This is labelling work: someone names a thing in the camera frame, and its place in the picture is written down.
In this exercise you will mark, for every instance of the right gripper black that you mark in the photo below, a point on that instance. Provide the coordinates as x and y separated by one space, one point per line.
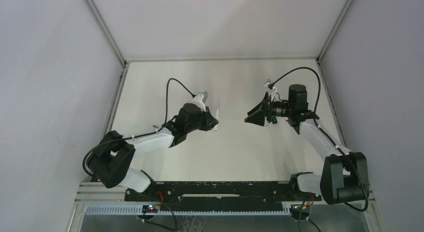
266 109

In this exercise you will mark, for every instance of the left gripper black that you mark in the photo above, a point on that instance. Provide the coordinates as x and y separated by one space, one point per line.
208 121

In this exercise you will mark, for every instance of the white pen teal end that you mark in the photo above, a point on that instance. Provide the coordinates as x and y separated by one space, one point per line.
217 112

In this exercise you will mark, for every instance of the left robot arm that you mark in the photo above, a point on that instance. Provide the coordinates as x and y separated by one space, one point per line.
110 160

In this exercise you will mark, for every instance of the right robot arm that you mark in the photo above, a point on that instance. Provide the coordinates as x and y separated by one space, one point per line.
344 176

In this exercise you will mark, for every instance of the small circuit board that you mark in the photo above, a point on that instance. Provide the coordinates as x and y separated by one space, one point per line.
150 208

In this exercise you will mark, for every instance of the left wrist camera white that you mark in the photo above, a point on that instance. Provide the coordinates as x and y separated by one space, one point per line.
199 101

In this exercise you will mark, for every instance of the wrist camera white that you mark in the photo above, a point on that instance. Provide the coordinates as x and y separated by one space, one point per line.
199 101
271 89

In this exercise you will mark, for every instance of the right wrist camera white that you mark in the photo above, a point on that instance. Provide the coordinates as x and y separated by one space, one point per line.
271 89

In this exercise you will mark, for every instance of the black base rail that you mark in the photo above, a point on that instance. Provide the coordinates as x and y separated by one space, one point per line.
220 196

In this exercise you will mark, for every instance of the aluminium frame rails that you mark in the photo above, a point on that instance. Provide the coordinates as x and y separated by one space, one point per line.
100 209

